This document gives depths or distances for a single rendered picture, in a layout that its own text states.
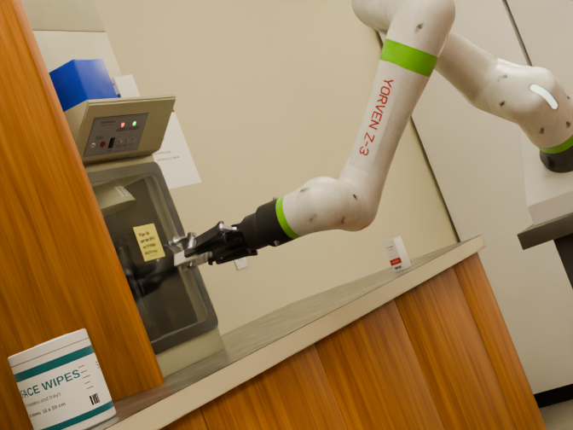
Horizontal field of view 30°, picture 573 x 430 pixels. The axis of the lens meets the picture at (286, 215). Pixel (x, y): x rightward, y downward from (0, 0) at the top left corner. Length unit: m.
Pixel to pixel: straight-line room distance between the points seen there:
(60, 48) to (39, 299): 0.55
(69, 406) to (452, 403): 1.28
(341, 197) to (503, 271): 3.02
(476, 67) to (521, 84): 0.12
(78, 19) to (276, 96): 1.71
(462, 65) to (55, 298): 1.06
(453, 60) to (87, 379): 1.20
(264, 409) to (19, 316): 0.55
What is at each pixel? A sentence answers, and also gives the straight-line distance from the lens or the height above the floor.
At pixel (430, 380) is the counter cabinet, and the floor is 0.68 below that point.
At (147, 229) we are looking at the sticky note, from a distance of 2.32.
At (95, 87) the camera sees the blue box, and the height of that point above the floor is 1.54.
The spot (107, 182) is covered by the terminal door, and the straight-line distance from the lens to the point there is 2.27.
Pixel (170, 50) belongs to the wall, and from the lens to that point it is 3.56.
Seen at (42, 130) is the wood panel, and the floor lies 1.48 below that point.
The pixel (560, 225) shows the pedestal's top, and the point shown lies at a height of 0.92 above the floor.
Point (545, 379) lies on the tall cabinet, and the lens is 5.16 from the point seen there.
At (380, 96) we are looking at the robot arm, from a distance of 2.21.
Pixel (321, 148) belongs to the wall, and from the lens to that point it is 4.20.
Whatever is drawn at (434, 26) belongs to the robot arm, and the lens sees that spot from 2.20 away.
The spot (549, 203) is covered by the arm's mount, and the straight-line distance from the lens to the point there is 2.59.
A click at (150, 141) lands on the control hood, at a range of 2.39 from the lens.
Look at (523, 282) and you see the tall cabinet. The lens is 5.08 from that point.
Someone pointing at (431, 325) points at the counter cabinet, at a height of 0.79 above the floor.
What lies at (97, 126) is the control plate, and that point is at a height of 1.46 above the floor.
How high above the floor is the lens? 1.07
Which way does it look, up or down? 2 degrees up
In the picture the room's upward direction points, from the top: 21 degrees counter-clockwise
